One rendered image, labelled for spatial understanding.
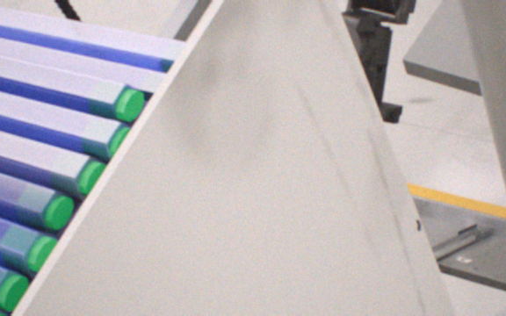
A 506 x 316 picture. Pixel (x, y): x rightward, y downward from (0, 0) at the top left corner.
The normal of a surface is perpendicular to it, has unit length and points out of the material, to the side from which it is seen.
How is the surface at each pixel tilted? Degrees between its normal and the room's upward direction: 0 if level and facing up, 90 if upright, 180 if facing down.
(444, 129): 0
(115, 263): 90
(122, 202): 90
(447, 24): 0
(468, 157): 0
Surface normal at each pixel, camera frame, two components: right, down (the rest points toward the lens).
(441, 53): -0.33, -0.57
